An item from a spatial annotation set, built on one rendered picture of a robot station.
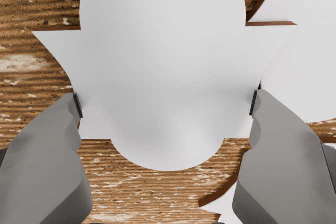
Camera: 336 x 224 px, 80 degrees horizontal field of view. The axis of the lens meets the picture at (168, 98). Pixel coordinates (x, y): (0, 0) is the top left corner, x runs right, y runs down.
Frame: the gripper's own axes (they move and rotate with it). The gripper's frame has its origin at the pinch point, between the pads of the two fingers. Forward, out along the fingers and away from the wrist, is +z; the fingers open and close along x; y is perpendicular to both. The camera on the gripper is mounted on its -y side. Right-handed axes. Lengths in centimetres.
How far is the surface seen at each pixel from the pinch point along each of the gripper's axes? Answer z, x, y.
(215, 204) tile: -0.1, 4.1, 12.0
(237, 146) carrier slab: 0.8, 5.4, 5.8
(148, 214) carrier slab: 0.6, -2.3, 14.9
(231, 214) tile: -0.1, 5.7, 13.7
